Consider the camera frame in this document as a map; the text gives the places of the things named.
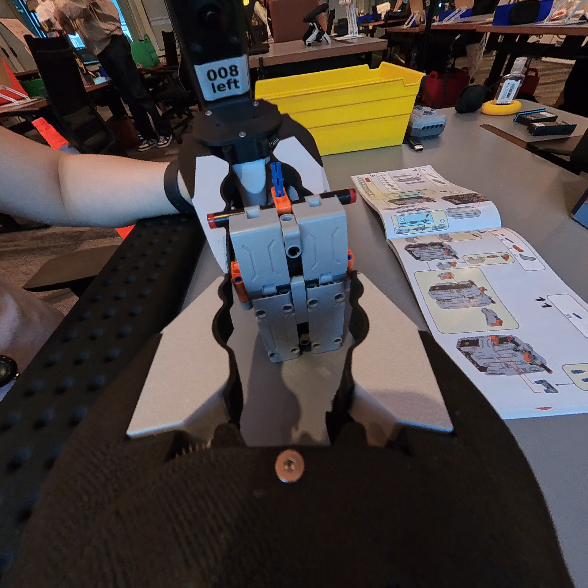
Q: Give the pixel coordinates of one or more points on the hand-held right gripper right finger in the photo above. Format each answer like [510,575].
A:
[395,376]

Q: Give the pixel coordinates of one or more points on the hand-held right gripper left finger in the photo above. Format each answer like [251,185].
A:
[183,376]

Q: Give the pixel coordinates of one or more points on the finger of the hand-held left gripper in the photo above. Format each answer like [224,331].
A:
[303,165]
[209,183]

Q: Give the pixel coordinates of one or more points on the grey toy brick robot assembly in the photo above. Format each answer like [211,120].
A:
[285,257]

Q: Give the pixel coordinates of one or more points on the person's left forearm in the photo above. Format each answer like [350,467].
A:
[92,188]

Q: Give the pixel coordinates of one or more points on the black wristband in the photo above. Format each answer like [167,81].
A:
[174,193]

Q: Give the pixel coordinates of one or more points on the yellow plastic bin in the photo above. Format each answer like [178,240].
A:
[349,110]

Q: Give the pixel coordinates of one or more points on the black perforated beam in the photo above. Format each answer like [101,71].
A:
[92,321]

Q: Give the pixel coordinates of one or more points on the black usb plug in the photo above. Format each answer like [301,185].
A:
[416,146]

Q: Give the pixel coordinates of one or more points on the open instruction booklet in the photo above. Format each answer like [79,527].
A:
[482,298]

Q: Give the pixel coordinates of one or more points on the green bag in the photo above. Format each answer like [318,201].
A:
[144,53]

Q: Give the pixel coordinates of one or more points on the grey electronic module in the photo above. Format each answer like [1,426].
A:
[427,123]

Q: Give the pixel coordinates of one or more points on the red bag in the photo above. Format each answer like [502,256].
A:
[443,89]

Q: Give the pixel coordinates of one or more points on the black office chair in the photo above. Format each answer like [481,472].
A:
[59,92]

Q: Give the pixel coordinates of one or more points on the black round pouch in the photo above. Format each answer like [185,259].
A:
[473,99]

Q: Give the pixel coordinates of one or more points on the clear sanitizer bottle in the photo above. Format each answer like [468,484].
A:
[511,85]

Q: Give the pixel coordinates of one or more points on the small black box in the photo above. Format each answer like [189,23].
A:
[551,128]
[535,116]

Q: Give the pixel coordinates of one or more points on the robot kit box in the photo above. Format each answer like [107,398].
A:
[581,211]

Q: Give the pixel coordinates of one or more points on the blue plastic bin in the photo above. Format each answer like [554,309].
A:
[503,13]

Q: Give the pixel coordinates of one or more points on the wooden background table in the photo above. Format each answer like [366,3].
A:
[528,28]

